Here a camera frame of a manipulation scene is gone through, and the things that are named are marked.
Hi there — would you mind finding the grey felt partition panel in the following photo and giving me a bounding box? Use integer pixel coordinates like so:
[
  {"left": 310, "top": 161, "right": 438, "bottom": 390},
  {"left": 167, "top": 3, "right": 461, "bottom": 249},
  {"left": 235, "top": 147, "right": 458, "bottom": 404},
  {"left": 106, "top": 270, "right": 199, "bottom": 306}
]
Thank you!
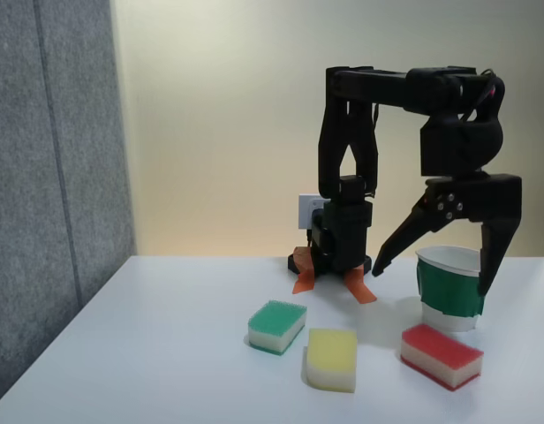
[{"left": 0, "top": 0, "right": 137, "bottom": 401}]

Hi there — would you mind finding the white wall socket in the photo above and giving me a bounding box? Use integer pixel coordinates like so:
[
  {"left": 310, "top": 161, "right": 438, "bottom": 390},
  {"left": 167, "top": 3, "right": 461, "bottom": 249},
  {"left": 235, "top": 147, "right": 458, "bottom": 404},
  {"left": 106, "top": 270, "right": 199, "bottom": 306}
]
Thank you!
[{"left": 298, "top": 193, "right": 331, "bottom": 231}]

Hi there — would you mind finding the green and white sponge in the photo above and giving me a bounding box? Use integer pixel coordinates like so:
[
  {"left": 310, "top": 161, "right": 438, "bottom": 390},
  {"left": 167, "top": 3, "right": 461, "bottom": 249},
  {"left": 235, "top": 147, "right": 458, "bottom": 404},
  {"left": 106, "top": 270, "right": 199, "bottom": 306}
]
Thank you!
[{"left": 247, "top": 299, "right": 308, "bottom": 358}]

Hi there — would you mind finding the orange tape strip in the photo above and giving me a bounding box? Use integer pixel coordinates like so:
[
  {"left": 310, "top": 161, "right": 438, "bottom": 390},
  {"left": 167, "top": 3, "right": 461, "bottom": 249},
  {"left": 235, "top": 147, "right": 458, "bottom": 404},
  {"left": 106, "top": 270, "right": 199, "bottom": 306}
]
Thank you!
[
  {"left": 345, "top": 267, "right": 378, "bottom": 305},
  {"left": 292, "top": 246, "right": 316, "bottom": 295}
]

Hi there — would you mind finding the white cup with green tape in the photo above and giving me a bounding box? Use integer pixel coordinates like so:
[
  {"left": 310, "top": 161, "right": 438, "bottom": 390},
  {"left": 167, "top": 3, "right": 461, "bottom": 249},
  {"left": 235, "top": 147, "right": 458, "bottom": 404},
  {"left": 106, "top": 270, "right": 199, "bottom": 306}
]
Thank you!
[{"left": 415, "top": 245, "right": 498, "bottom": 333}]

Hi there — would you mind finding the red and white sponge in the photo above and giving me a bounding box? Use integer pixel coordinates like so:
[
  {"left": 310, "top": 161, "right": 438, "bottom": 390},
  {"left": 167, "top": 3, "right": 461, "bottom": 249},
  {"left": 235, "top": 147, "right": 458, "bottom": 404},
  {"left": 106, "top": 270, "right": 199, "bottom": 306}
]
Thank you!
[{"left": 400, "top": 323, "right": 485, "bottom": 393}]

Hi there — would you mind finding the yellow and white sponge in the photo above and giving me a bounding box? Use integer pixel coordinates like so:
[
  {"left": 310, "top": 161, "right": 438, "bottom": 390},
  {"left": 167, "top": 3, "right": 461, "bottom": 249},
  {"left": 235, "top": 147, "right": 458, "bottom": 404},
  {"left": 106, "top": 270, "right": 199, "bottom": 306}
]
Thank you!
[{"left": 305, "top": 328, "right": 359, "bottom": 394}]

